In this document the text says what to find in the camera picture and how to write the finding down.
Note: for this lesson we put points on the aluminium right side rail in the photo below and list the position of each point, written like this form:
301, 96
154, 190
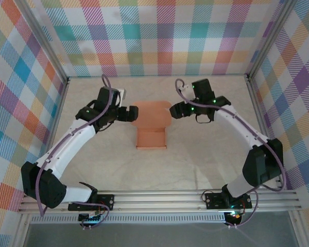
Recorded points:
264, 128

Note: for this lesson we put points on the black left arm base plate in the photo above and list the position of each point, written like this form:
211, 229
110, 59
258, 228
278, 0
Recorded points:
105, 202

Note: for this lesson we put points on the aluminium mounting beam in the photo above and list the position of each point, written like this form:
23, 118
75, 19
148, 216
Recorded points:
157, 200

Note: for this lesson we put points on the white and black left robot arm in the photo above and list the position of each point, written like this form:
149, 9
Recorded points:
67, 146

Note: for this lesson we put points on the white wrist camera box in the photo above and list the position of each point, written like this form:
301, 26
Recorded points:
184, 88
121, 94

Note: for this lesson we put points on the aluminium right corner post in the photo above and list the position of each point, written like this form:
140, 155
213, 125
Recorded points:
270, 38

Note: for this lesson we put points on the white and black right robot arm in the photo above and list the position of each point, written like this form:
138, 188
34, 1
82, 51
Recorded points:
262, 164

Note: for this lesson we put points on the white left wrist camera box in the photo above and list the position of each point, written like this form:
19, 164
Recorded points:
121, 94

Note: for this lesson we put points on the aluminium rail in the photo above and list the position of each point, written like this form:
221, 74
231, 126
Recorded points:
264, 128
52, 133

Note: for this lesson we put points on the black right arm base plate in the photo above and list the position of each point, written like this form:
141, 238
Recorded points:
213, 200

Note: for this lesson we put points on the aluminium corner post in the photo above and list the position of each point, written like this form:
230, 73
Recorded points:
41, 41
270, 38

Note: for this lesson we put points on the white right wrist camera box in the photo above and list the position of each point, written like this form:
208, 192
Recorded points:
184, 88

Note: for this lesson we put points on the aluminium left corner post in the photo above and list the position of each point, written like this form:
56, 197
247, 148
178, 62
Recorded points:
41, 41

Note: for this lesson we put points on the orange paper box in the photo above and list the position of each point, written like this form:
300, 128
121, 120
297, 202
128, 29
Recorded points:
150, 115

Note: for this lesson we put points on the aluminium left side rail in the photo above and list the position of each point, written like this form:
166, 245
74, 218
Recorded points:
52, 133

